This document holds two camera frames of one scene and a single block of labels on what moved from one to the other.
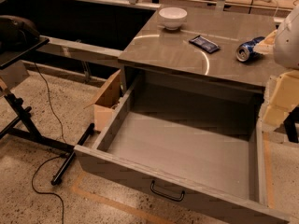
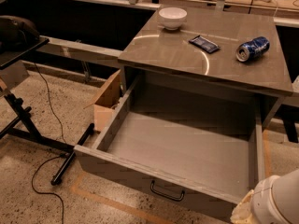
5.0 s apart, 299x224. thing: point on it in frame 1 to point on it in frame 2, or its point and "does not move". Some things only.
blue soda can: [245, 51] does not move
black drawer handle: [166, 196] does not move
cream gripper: [288, 42] to [261, 199]
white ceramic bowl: [173, 18] does not move
